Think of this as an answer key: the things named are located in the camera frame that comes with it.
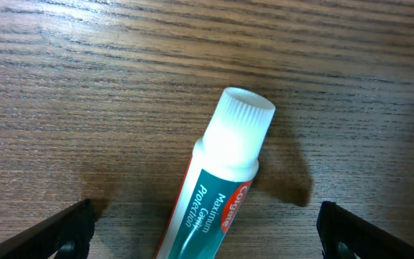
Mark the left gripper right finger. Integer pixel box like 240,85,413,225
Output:
316,201,414,259

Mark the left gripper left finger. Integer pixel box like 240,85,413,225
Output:
0,199,96,259

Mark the teal toothpaste tube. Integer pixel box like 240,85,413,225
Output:
155,87,276,258

